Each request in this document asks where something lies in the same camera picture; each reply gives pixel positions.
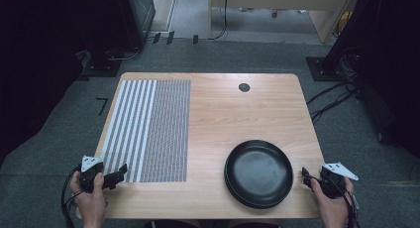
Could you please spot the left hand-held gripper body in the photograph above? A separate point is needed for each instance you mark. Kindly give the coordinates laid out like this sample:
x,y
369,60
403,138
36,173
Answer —
x,y
88,175

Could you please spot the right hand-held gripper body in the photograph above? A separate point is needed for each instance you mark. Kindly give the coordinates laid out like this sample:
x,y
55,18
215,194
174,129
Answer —
x,y
334,181

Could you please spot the black round plate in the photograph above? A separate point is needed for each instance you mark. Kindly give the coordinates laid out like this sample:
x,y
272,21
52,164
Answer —
x,y
254,206
259,170

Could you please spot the person's right hand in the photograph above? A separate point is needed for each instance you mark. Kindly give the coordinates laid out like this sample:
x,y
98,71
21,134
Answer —
x,y
332,206

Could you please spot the person's left hand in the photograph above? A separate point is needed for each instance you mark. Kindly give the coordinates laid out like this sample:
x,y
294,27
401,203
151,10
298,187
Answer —
x,y
89,201

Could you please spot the striped woven placemat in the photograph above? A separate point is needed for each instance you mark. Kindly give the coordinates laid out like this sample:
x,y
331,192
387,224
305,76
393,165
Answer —
x,y
152,129

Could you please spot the dark round table grommet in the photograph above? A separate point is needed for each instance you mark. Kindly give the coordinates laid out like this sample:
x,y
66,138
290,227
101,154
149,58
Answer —
x,y
244,87

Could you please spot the black stand base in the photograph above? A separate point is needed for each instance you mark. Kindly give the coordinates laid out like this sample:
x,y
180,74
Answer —
x,y
104,64

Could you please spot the dark curtain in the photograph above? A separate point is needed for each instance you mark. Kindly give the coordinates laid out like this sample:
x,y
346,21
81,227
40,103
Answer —
x,y
43,56
389,56

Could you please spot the yellow object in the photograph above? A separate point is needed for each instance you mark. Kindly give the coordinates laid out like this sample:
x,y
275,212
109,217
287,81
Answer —
x,y
345,23

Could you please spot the dark cabinet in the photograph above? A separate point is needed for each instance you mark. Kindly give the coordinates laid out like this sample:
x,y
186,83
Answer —
x,y
138,16

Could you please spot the small red object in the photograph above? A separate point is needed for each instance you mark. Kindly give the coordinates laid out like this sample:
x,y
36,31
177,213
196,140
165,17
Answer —
x,y
274,13

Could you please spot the black stand base plate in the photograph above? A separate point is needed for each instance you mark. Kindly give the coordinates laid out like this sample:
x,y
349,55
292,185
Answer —
x,y
322,71

